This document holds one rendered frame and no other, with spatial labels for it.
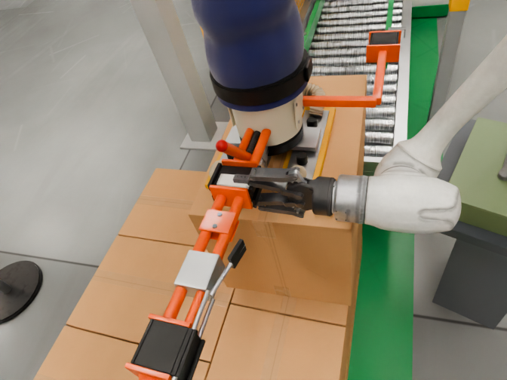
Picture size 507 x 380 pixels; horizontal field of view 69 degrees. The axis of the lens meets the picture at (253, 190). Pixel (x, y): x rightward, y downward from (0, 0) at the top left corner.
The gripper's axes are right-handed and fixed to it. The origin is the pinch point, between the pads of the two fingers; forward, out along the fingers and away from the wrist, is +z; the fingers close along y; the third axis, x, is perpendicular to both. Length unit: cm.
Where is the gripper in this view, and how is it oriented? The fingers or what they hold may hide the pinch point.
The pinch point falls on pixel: (236, 188)
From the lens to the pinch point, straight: 77.1
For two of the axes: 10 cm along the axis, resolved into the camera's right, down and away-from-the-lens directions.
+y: 1.9, 6.4, 7.4
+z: -9.4, -0.9, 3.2
